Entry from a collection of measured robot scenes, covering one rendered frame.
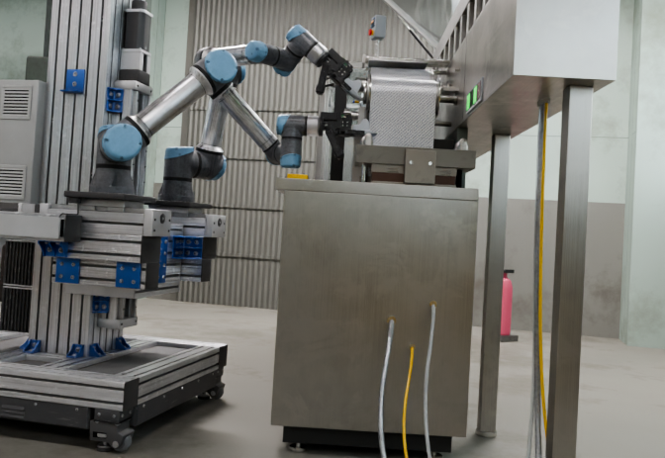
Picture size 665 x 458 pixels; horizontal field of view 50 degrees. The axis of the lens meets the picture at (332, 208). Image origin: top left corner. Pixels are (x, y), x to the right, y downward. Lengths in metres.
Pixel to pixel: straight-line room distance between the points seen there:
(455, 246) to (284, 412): 0.77
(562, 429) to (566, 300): 0.32
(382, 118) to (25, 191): 1.34
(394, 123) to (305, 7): 4.21
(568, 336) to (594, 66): 0.67
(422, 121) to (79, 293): 1.37
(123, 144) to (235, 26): 4.61
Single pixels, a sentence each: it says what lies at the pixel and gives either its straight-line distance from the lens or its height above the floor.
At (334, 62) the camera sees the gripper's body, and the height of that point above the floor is 1.36.
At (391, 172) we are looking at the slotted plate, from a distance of 2.39.
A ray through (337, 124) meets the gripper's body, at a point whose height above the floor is 1.12.
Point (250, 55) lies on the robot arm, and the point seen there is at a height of 1.35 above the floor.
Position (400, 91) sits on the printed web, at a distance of 2.62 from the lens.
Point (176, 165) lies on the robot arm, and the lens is 2.95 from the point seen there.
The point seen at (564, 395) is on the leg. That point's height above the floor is 0.36.
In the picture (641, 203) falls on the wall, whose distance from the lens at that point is 5.89.
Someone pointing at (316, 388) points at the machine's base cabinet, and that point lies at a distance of 2.36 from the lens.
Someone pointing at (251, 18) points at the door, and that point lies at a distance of 6.86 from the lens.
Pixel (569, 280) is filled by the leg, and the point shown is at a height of 0.65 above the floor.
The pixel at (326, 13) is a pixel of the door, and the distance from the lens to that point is 6.66.
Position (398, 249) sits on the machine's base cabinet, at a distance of 2.31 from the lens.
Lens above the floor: 0.74
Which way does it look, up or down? 2 degrees up
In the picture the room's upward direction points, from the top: 3 degrees clockwise
